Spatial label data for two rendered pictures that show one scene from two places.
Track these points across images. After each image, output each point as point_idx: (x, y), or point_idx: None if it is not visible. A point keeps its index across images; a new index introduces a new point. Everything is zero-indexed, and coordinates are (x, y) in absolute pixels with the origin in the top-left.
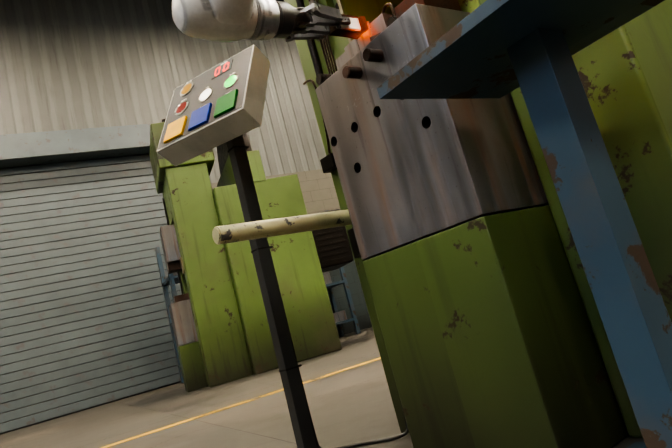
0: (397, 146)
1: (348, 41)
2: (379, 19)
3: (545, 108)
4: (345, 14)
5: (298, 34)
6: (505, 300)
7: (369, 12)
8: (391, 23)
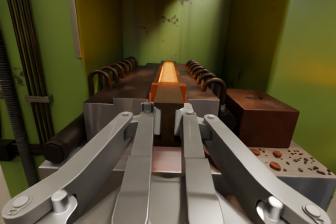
0: None
1: (70, 25)
2: (210, 106)
3: None
4: None
5: (90, 190)
6: None
7: None
8: (228, 125)
